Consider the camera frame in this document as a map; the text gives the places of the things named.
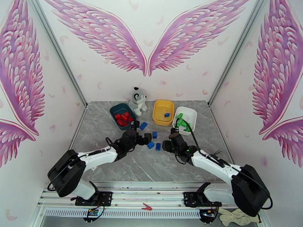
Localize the dark teal plastic bin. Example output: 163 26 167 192
109 103 137 129

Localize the yellow plastic bin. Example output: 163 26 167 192
152 99 175 126

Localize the grey white plush raccoon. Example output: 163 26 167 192
128 86 148 117

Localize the white plastic bin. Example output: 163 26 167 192
172 106 198 136

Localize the small green circuit board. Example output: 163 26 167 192
83 208 105 222

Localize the white cotton work glove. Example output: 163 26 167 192
218 208 260 226

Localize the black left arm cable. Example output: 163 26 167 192
47 137 120 193

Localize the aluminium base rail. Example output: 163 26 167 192
37 181 264 219

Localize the aluminium frame post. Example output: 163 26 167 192
209 0 270 107
27 0 88 108

